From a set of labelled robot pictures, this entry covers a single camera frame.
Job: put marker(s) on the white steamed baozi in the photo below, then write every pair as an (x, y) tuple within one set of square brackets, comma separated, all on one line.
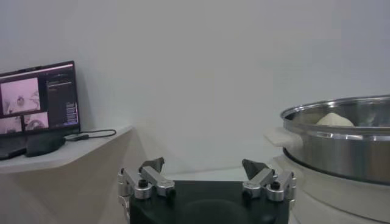
[(334, 120)]

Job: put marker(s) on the black laptop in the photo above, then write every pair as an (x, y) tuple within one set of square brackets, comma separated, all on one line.
[(58, 97)]

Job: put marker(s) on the white side desk with mouse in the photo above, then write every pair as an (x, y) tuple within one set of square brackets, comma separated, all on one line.
[(73, 170)]

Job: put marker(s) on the small black usb hub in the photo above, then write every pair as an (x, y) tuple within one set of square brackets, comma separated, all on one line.
[(76, 137)]

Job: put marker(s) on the black computer mouse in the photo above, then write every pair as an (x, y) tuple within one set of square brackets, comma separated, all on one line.
[(44, 146)]

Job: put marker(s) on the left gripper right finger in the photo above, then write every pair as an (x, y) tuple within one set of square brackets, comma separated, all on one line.
[(259, 179)]

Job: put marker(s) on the white electric cooker base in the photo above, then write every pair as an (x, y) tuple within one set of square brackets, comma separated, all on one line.
[(335, 201)]

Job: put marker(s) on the stainless steel steamer pot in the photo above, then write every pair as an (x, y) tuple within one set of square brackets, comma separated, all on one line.
[(341, 152)]

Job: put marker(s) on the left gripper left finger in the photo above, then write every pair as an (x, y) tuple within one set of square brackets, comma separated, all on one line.
[(155, 179)]

